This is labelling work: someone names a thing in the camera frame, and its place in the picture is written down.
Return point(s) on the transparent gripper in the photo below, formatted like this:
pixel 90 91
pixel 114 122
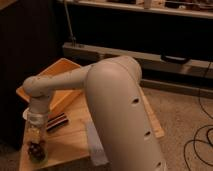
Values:
pixel 36 127

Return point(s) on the dark grape bunch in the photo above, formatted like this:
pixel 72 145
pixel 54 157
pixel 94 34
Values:
pixel 33 145

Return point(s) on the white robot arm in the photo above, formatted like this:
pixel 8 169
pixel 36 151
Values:
pixel 113 96

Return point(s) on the white paper cup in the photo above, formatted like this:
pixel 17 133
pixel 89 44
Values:
pixel 25 113

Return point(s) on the striped black white block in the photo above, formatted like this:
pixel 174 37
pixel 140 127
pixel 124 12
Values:
pixel 57 121

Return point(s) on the white cloth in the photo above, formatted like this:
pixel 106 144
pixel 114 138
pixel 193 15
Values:
pixel 96 150

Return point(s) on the grey metal stand pole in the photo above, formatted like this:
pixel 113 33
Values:
pixel 72 37

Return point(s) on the wooden shelf board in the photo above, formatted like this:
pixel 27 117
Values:
pixel 128 7

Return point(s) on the long grey floor rail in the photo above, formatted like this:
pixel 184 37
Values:
pixel 149 61

